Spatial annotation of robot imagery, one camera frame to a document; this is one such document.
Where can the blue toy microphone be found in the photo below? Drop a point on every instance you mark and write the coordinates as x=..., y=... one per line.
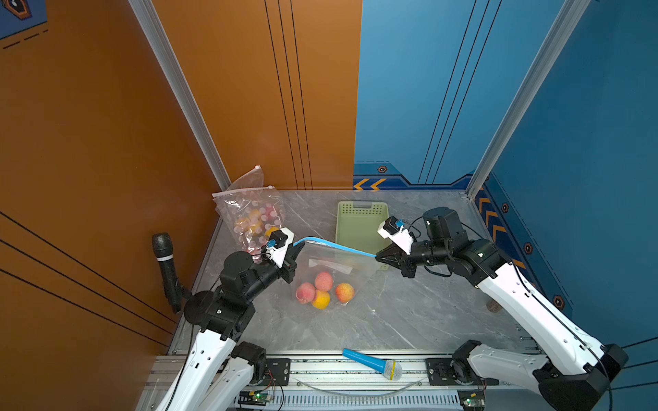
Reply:
x=390, y=369

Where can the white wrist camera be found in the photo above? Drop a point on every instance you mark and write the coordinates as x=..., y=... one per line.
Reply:
x=397, y=232
x=274, y=250

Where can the aluminium corner post right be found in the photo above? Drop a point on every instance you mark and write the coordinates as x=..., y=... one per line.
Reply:
x=558, y=35

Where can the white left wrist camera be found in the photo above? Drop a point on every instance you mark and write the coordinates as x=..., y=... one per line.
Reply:
x=274, y=250

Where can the aluminium corner post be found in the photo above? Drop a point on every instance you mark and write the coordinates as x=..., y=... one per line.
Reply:
x=558, y=35
x=151, y=25

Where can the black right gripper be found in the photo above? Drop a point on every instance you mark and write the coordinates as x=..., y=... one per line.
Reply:
x=403, y=259

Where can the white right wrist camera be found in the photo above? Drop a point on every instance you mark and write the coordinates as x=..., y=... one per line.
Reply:
x=397, y=232

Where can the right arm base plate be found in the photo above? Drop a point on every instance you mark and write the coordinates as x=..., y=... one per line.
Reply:
x=447, y=371

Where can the left green circuit board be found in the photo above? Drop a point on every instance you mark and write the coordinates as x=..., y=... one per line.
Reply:
x=259, y=399

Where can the clear zip-top bag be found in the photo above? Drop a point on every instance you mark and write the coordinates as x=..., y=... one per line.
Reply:
x=251, y=179

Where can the large pink peach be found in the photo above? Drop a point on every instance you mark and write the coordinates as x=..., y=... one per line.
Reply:
x=345, y=293

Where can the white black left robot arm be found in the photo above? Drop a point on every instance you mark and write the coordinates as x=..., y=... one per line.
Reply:
x=219, y=366

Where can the green circuit board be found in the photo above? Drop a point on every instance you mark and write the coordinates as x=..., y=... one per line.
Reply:
x=259, y=399
x=472, y=400

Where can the clear bag with pink dots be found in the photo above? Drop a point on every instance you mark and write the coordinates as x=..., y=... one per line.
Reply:
x=251, y=215

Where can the light green perforated basket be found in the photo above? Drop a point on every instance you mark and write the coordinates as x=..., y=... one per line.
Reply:
x=357, y=227

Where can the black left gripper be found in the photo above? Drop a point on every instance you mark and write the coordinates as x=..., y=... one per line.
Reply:
x=289, y=260

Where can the right green circuit board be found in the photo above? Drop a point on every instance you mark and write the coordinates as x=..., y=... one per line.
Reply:
x=472, y=400

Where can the black microphone on stand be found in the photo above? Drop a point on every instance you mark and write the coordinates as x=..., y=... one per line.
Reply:
x=174, y=290

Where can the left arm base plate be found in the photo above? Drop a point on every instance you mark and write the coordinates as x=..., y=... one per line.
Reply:
x=278, y=369

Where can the blue zip bag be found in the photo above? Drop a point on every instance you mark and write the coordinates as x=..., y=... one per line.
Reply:
x=324, y=256

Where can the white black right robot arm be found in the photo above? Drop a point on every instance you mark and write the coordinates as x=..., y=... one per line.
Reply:
x=574, y=370

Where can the aluminium corner post left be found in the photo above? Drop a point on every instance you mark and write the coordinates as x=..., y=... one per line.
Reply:
x=151, y=25

